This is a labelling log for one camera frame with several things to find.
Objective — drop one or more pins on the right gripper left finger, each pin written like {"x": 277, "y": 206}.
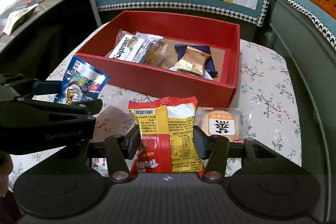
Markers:
{"x": 118, "y": 149}

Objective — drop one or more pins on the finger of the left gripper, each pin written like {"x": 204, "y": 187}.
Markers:
{"x": 43, "y": 108}
{"x": 47, "y": 87}

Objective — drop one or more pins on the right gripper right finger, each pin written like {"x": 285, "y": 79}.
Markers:
{"x": 213, "y": 148}

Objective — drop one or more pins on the blue coconut snack packet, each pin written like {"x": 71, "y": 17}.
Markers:
{"x": 81, "y": 82}

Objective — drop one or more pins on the round cake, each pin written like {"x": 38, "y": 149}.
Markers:
{"x": 228, "y": 122}

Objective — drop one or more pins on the red yellow snack bag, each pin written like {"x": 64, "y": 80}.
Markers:
{"x": 166, "y": 128}

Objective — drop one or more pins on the dark blue foil packet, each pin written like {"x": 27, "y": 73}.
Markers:
{"x": 209, "y": 67}

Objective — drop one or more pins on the gold foil snack packet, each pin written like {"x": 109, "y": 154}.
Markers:
{"x": 193, "y": 60}

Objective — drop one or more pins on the clear yellow egg crisp packet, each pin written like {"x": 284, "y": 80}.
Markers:
{"x": 155, "y": 54}

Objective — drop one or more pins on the white long snack packet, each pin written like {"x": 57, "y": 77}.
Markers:
{"x": 150, "y": 37}

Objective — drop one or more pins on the red white packet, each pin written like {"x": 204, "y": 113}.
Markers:
{"x": 99, "y": 163}

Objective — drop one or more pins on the white Kaprons wafer packet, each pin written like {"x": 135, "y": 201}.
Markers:
{"x": 131, "y": 48}

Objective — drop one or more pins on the red cardboard box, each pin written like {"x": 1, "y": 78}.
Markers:
{"x": 223, "y": 39}

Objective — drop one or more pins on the dark side table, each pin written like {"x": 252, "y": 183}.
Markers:
{"x": 54, "y": 30}

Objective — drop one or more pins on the white paper on side table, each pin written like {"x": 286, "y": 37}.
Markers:
{"x": 14, "y": 13}

